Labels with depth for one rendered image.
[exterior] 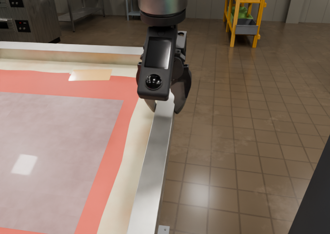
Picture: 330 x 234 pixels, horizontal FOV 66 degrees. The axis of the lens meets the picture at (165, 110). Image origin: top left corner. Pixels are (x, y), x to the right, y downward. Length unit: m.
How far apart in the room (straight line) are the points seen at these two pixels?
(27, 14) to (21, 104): 4.18
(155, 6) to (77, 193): 0.32
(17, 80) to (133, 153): 0.40
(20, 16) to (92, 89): 4.29
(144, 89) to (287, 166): 2.01
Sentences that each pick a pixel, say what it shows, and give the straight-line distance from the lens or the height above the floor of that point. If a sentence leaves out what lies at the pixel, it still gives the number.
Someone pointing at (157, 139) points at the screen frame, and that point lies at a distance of 0.45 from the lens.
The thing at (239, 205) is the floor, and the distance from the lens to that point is 1.90.
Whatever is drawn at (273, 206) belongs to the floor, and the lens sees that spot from 1.96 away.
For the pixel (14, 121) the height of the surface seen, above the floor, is 1.14.
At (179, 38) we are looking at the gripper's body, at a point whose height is 1.32.
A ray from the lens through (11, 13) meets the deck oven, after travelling 4.98.
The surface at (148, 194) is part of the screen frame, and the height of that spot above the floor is 1.14.
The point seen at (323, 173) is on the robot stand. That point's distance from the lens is 0.73.
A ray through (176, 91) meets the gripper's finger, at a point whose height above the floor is 1.23.
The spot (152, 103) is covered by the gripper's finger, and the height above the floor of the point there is 1.19.
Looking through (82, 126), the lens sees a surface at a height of 1.14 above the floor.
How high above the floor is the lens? 1.44
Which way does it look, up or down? 31 degrees down
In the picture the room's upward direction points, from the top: straight up
